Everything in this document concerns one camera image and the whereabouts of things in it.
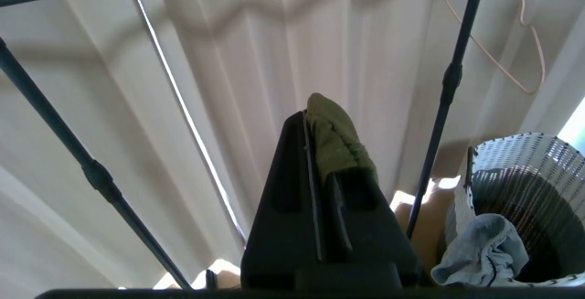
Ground black clothes rack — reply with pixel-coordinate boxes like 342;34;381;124
0;0;491;291

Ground pale grey shorts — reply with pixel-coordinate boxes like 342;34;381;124
430;212;532;288

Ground white laundry basket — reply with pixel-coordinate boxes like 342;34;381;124
444;132;585;289

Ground pink clothes hanger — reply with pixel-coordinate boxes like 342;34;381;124
437;0;547;97

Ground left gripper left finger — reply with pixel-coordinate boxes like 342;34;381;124
239;110;324;290

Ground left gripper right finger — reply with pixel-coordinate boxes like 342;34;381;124
322;167;422;290

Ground beige curtain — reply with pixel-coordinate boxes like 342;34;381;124
0;0;585;299

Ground green sleeveless shirt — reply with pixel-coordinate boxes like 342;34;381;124
304;91;380;185

